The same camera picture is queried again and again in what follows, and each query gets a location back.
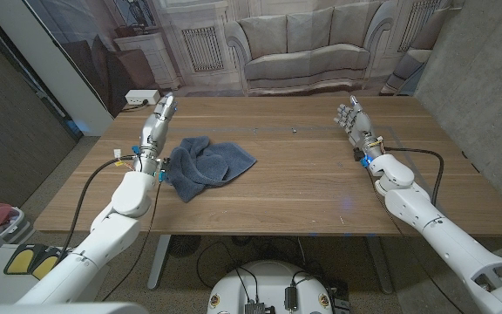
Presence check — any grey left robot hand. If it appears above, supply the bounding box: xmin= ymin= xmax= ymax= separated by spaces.
xmin=132 ymin=92 xmax=178 ymax=161

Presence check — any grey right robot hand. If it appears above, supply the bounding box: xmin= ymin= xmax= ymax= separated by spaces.
xmin=333 ymin=94 xmax=386 ymax=160

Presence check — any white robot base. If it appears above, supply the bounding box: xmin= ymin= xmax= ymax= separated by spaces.
xmin=207 ymin=259 xmax=335 ymax=314

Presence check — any blue-grey towel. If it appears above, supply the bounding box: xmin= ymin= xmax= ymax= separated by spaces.
xmin=165 ymin=135 xmax=258 ymax=204

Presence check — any white power strip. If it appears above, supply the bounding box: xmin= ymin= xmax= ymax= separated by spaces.
xmin=124 ymin=89 xmax=161 ymax=106

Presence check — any printed living room backdrop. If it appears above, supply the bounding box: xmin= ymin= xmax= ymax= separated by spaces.
xmin=23 ymin=0 xmax=466 ymax=119

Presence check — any round black floor object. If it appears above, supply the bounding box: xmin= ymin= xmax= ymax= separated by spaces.
xmin=167 ymin=235 xmax=202 ymax=259

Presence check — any grey table leg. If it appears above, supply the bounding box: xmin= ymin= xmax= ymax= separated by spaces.
xmin=365 ymin=235 xmax=394 ymax=296
xmin=146 ymin=234 xmax=172 ymax=291

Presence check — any yellow black pad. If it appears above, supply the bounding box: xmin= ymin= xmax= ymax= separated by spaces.
xmin=3 ymin=243 xmax=39 ymax=276
xmin=30 ymin=247 xmax=64 ymax=281

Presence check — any black adapter box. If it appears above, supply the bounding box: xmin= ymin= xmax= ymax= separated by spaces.
xmin=283 ymin=285 xmax=299 ymax=312

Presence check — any black power strip cable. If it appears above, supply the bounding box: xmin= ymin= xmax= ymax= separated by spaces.
xmin=119 ymin=99 xmax=150 ymax=113

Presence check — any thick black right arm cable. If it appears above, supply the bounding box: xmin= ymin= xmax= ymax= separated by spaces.
xmin=383 ymin=147 xmax=446 ymax=207

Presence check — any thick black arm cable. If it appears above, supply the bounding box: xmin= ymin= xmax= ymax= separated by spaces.
xmin=58 ymin=154 xmax=137 ymax=265
xmin=383 ymin=147 xmax=446 ymax=207

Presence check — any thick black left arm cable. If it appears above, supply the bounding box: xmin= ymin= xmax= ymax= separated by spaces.
xmin=58 ymin=154 xmax=137 ymax=265

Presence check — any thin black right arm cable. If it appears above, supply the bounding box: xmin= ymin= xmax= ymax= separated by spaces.
xmin=366 ymin=167 xmax=468 ymax=314

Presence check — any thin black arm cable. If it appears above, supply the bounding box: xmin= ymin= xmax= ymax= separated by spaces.
xmin=366 ymin=167 xmax=468 ymax=314
xmin=100 ymin=173 xmax=166 ymax=304

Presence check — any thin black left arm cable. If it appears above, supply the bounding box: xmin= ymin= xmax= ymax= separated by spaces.
xmin=100 ymin=173 xmax=166 ymax=304

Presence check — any white wall panel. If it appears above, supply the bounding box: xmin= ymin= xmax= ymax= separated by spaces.
xmin=0 ymin=0 xmax=115 ymax=137

